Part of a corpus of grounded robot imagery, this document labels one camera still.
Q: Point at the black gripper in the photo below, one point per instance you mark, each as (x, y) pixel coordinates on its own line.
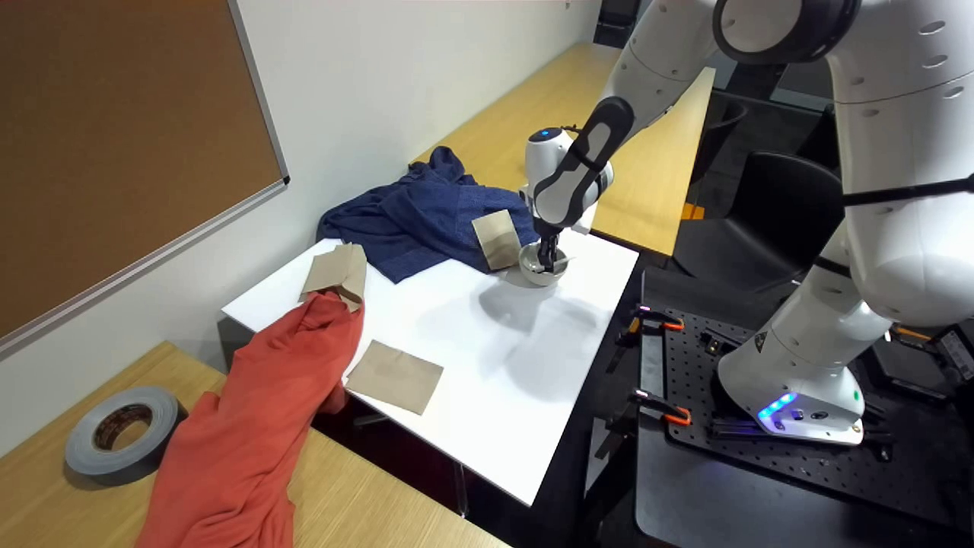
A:
(557, 199)

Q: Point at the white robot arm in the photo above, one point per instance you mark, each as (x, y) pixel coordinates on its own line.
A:
(897, 230)

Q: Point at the navy blue cloth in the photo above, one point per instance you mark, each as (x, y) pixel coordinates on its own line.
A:
(423, 218)

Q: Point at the black office chair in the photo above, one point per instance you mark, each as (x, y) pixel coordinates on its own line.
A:
(779, 218)

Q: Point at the small flat brown paper bag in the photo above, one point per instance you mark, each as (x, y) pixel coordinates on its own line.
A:
(393, 376)

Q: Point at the brown paper bag under cloth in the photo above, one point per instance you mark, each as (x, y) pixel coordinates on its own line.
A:
(340, 272)

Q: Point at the red orange cloth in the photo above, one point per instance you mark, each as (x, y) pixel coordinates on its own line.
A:
(226, 471)

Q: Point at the framed cork board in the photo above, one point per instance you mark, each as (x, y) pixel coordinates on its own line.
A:
(128, 129)

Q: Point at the grey tape roll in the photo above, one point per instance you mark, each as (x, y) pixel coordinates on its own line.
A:
(123, 435)

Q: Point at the orange handled clamp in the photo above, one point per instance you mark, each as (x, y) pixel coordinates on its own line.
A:
(649, 319)
(669, 413)

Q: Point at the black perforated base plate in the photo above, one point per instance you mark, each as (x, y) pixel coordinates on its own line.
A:
(914, 453)

